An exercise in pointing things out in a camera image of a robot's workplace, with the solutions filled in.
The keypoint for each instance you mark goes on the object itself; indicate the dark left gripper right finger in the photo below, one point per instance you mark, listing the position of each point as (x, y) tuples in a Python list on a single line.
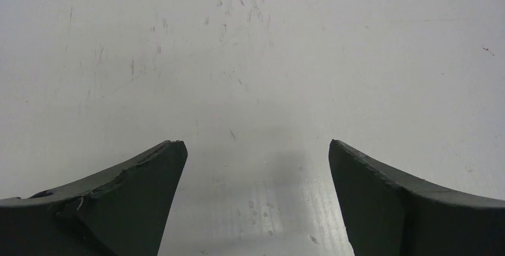
[(387, 211)]

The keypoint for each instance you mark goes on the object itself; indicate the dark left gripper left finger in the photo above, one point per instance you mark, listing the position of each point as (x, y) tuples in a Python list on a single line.
[(121, 210)]

